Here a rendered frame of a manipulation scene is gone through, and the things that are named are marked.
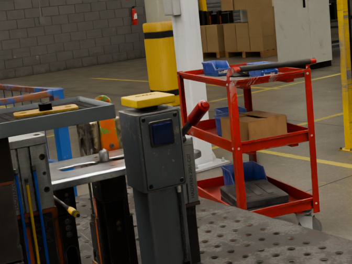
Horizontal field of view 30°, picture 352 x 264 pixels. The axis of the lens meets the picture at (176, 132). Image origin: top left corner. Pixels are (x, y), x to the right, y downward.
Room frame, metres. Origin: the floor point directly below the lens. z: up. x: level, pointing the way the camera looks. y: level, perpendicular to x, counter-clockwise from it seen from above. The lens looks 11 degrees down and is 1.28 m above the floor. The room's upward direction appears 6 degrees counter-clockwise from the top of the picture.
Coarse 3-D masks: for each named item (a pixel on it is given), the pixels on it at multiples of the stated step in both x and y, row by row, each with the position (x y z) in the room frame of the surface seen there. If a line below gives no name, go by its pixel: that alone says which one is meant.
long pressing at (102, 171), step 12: (84, 156) 1.31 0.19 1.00; (96, 156) 1.30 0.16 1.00; (120, 156) 1.28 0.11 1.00; (60, 168) 1.23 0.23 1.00; (84, 168) 1.20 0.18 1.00; (96, 168) 1.19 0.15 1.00; (108, 168) 1.17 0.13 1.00; (120, 168) 1.17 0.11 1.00; (60, 180) 1.12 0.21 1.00; (72, 180) 1.12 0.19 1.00; (84, 180) 1.13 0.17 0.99; (96, 180) 1.14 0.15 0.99
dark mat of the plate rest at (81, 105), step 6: (72, 102) 0.95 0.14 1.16; (78, 102) 0.94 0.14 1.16; (84, 102) 0.93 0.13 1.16; (36, 108) 0.92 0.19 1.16; (84, 108) 0.87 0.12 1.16; (0, 114) 0.90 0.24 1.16; (6, 114) 0.89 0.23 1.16; (12, 114) 0.89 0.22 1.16; (48, 114) 0.85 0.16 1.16; (0, 120) 0.84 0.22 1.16; (6, 120) 0.83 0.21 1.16; (12, 120) 0.83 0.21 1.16
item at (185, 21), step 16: (176, 0) 5.05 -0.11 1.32; (192, 0) 5.11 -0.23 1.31; (176, 16) 5.12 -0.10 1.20; (192, 16) 5.10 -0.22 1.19; (176, 32) 5.14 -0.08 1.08; (192, 32) 5.09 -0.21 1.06; (176, 48) 5.16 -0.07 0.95; (192, 48) 5.09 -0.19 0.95; (192, 64) 5.08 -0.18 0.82; (192, 96) 5.06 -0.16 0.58; (208, 144) 5.12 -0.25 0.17; (208, 160) 5.11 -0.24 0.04; (224, 160) 5.12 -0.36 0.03
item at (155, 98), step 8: (128, 96) 0.94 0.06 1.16; (136, 96) 0.93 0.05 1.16; (144, 96) 0.92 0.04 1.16; (152, 96) 0.92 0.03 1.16; (160, 96) 0.91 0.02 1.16; (168, 96) 0.91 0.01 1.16; (128, 104) 0.92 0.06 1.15; (136, 104) 0.89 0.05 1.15; (144, 104) 0.90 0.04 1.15; (152, 104) 0.90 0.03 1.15; (160, 104) 0.91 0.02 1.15
